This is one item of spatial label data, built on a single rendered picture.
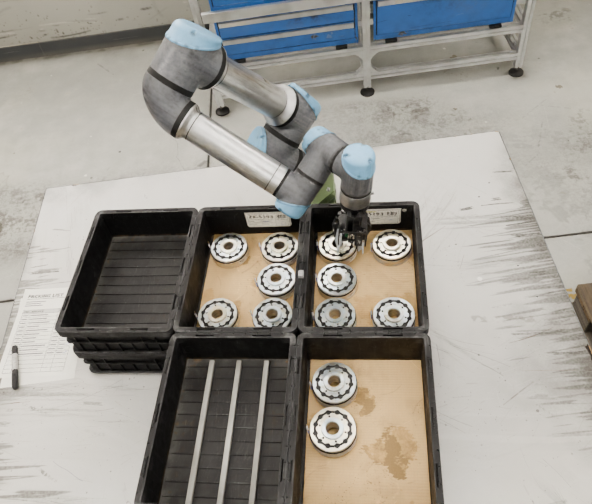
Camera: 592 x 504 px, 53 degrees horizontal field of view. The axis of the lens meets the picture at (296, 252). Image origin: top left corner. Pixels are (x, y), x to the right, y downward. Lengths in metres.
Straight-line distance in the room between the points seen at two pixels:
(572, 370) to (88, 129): 2.90
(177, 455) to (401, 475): 0.49
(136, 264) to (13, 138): 2.26
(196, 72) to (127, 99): 2.43
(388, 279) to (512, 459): 0.51
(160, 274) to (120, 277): 0.11
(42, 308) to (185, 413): 0.68
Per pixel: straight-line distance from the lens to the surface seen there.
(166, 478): 1.41
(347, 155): 1.33
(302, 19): 3.21
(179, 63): 1.41
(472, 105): 3.42
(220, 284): 1.62
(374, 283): 1.56
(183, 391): 1.48
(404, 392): 1.41
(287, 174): 1.41
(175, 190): 2.09
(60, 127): 3.82
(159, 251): 1.75
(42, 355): 1.85
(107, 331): 1.51
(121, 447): 1.62
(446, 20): 3.36
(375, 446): 1.36
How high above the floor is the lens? 2.11
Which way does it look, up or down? 51 degrees down
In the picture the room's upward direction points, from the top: 10 degrees counter-clockwise
